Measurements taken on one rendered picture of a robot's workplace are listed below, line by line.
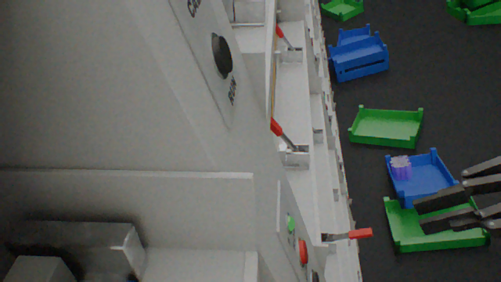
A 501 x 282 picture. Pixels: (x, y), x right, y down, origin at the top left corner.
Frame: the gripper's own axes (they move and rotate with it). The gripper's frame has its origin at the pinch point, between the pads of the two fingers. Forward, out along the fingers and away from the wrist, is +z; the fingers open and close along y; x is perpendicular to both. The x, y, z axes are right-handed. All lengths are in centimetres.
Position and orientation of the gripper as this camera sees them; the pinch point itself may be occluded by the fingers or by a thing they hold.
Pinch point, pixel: (443, 211)
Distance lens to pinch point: 60.7
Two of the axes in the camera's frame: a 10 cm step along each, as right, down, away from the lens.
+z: -8.3, 3.6, 4.2
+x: -5.5, -6.5, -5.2
